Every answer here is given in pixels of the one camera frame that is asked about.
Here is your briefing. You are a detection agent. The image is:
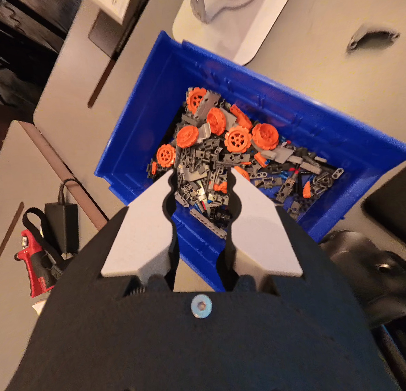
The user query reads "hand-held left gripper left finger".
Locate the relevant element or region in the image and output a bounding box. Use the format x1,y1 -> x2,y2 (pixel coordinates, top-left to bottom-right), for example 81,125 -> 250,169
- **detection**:
100,169 -> 180,290

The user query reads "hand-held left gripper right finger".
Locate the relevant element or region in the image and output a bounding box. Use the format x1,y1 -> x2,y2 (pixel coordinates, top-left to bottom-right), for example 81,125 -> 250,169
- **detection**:
218,167 -> 304,292

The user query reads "pile of toy block pieces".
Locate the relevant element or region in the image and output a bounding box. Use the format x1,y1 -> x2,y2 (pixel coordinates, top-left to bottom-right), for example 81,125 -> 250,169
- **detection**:
146,87 -> 345,240

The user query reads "blue parts bin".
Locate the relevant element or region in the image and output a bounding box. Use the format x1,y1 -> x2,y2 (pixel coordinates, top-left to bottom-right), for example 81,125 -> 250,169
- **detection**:
94,30 -> 406,292

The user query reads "black power adapter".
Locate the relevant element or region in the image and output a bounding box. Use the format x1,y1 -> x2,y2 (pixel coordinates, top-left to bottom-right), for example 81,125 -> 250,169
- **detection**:
44,178 -> 80,256

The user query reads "red black hand tool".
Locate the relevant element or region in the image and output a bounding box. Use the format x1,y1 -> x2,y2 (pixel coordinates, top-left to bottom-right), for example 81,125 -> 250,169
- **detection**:
14,229 -> 59,298

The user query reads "small grey block panel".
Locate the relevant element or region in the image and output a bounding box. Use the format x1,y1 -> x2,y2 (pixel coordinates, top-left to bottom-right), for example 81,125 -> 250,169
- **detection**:
347,25 -> 401,53

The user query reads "black nylon strap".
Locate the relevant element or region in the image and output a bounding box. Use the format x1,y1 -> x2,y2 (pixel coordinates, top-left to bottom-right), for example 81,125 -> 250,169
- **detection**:
22,207 -> 65,271

